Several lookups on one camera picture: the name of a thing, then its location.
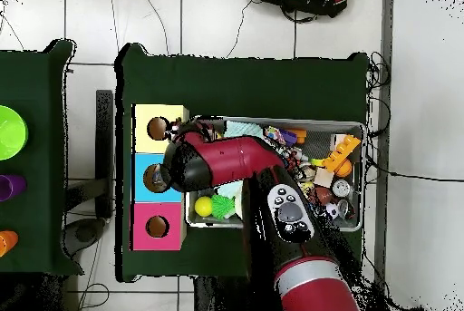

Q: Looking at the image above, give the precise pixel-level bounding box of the light blue knitted cloth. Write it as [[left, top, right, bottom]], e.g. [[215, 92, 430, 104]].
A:
[[223, 121, 266, 141]]

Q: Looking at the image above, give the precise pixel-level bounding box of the crushed clear plastic bottle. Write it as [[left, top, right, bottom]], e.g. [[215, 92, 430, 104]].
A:
[[150, 166, 164, 187]]

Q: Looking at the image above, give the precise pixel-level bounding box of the long orange toy brick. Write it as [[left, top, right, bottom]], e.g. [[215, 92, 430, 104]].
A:
[[321, 134, 363, 174]]

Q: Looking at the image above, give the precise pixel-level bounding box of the wooden box with three holes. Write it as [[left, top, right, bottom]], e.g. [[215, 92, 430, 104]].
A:
[[129, 102, 190, 252]]

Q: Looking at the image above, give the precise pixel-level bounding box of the yellow ball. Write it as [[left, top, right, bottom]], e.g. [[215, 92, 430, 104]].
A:
[[194, 196, 216, 219]]

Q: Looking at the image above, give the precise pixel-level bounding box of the blue plastic toy brick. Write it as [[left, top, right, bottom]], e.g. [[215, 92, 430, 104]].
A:
[[278, 128, 299, 146]]

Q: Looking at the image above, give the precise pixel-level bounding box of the dark green table cloth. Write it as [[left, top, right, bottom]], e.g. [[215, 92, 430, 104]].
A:
[[0, 38, 85, 277], [114, 42, 372, 284]]

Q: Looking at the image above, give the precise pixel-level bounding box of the brown toy football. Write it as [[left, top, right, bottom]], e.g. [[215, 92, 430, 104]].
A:
[[314, 186, 334, 206]]

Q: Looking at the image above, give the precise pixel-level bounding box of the orange ball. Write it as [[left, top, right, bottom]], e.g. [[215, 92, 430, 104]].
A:
[[333, 159, 354, 178]]

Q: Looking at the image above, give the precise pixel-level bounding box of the green plastic bowl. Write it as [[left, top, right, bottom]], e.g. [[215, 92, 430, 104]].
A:
[[0, 104, 30, 162]]

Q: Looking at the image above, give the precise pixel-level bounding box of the purple plastic cup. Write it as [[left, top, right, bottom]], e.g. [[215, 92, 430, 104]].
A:
[[0, 174, 28, 202]]

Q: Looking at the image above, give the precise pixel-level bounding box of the orange plastic cup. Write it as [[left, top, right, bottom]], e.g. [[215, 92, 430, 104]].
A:
[[0, 229, 20, 258]]

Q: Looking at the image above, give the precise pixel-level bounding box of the silver wire mesh bin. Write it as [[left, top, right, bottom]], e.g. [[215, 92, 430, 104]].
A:
[[185, 115, 365, 233]]

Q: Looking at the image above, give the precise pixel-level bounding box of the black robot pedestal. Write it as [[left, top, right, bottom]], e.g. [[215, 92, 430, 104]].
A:
[[193, 276, 255, 311]]

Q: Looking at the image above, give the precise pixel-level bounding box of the thick black floor cable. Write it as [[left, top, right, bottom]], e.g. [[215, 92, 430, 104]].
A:
[[365, 156, 464, 184]]

